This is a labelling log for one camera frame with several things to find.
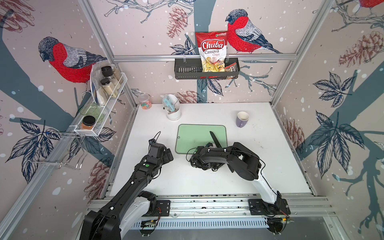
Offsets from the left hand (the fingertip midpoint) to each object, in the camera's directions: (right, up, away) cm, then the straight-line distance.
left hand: (166, 150), depth 86 cm
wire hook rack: (-36, +8, -30) cm, 47 cm away
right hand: (+35, -6, +3) cm, 36 cm away
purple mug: (+49, +18, +15) cm, 54 cm away
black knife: (+30, +4, +11) cm, 33 cm away
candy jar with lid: (-23, +31, +32) cm, 50 cm away
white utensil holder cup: (+2, +21, +23) cm, 32 cm away
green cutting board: (+13, +6, +15) cm, 21 cm away
